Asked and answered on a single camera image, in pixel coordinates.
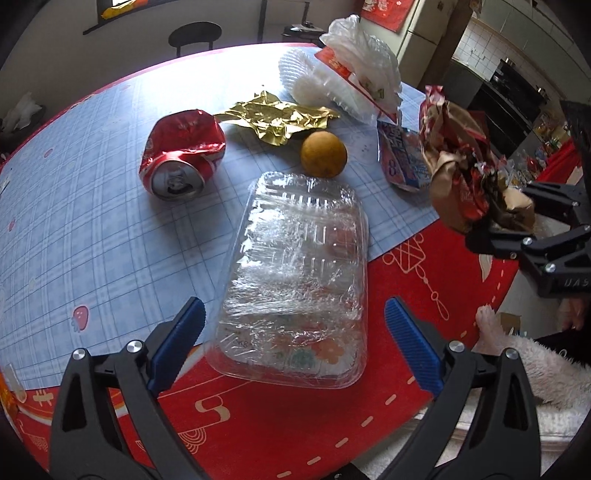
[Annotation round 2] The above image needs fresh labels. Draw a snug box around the brown red paper bag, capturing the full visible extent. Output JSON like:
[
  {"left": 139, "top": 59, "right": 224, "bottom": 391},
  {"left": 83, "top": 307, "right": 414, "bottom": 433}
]
[{"left": 419, "top": 85, "right": 535, "bottom": 235}]

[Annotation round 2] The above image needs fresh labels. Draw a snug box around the blue snack packet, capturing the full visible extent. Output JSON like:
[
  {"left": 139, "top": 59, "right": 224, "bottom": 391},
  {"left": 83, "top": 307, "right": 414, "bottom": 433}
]
[{"left": 378, "top": 121, "right": 431, "bottom": 192}]

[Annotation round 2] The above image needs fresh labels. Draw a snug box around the clear plastic clamshell container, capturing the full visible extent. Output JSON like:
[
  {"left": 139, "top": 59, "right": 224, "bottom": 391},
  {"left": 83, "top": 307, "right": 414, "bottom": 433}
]
[{"left": 205, "top": 172, "right": 369, "bottom": 389}]

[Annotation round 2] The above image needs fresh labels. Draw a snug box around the round brown-orange fruit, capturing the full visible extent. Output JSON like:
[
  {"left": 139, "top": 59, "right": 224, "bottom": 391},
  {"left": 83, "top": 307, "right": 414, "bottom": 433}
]
[{"left": 301, "top": 131, "right": 348, "bottom": 179}]

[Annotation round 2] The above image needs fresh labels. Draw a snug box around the white plastic bag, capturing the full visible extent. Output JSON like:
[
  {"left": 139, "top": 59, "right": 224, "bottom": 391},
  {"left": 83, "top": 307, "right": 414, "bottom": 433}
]
[{"left": 315, "top": 15, "right": 402, "bottom": 123}]

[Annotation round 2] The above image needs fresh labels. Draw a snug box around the crushed red soda can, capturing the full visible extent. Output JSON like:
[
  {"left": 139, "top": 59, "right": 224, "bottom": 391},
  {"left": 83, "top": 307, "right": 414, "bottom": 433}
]
[{"left": 138, "top": 109, "right": 226, "bottom": 201}]

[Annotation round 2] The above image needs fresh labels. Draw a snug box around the white foam fruit net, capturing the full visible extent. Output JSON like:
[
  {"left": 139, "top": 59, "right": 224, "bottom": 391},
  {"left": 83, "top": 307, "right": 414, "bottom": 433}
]
[{"left": 279, "top": 49, "right": 377, "bottom": 123}]

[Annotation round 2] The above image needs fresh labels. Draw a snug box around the gold foil wrapper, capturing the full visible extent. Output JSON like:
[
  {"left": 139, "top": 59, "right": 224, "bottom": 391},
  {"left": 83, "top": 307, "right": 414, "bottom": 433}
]
[{"left": 214, "top": 90, "right": 341, "bottom": 147}]

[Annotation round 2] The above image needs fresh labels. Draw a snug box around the white fluffy sleeve forearm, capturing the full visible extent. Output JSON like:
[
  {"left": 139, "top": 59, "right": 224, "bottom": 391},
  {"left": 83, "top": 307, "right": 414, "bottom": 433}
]
[{"left": 474, "top": 305, "right": 590, "bottom": 409}]

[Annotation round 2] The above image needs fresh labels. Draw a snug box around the black kitchen oven unit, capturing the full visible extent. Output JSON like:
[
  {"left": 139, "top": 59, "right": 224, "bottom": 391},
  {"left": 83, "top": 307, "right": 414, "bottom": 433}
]
[{"left": 468, "top": 58, "right": 548, "bottom": 158}]

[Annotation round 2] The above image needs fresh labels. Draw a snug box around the red patterned table mat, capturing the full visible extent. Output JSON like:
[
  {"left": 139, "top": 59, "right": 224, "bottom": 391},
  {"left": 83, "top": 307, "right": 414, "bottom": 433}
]
[{"left": 0, "top": 42, "right": 521, "bottom": 480}]

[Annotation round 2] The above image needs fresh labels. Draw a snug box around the blue plaid tablecloth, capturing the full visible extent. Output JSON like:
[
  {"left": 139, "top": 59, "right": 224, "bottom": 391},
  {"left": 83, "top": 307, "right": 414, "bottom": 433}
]
[{"left": 1, "top": 45, "right": 437, "bottom": 390}]

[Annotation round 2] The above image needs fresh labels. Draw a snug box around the cream two-door refrigerator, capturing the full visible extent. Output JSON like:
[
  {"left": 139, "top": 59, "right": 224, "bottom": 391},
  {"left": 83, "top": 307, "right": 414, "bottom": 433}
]
[{"left": 361, "top": 0, "right": 473, "bottom": 90}]

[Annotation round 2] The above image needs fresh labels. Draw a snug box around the red fabric fridge cover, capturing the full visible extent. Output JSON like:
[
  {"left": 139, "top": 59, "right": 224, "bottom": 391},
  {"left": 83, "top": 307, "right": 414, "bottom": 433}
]
[{"left": 362, "top": 0, "right": 415, "bottom": 33}]

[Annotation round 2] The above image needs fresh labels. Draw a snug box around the black round-back chair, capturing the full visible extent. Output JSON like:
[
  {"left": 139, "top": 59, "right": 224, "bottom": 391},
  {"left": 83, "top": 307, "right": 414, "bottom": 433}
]
[{"left": 167, "top": 21, "right": 222, "bottom": 58}]

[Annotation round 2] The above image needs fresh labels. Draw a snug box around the orange item on windowsill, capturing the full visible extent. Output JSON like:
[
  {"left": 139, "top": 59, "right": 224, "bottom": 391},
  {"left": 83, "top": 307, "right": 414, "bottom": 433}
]
[{"left": 100, "top": 0, "right": 148, "bottom": 20}]

